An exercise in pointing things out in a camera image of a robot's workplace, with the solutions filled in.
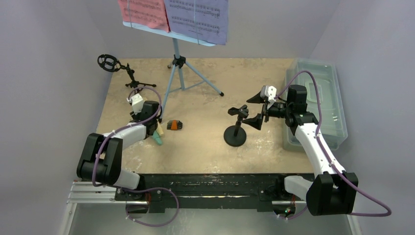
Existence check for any green microphone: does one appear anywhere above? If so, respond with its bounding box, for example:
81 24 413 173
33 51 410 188
152 131 163 145

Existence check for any clear plastic storage box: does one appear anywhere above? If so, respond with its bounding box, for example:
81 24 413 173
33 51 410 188
282 58 348 152

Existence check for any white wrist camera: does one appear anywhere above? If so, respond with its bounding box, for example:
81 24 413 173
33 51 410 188
260 85 277 102
127 93 145 114

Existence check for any black round-base mic stand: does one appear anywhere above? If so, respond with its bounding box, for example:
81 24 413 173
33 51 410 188
224 104 249 147

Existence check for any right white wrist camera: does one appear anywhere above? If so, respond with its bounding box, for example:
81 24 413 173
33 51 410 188
260 85 277 102

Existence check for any purple sheet music page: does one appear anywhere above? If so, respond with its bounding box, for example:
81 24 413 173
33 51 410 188
164 0 229 45

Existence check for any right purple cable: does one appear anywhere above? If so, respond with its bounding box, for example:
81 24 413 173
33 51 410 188
276 70 392 221

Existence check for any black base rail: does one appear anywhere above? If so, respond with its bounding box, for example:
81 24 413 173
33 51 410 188
66 173 312 215

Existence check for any orange hex key set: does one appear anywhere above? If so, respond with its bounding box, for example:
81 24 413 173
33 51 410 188
166 120 183 130

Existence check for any blue music stand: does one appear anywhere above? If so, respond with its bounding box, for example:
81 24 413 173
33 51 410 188
123 21 224 121

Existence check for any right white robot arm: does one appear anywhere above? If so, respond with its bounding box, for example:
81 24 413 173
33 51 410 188
243 85 358 216

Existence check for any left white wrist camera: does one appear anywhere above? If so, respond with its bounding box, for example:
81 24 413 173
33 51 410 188
127 93 145 114

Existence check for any black tripod mic stand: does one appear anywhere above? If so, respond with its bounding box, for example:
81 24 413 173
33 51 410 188
97 53 157 94

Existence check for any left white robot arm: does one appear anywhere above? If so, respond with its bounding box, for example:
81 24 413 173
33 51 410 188
76 101 160 200

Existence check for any beige microphone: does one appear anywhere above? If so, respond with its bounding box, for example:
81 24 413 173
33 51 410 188
140 100 162 136

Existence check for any red sheet music page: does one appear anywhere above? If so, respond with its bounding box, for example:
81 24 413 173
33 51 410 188
117 0 170 33

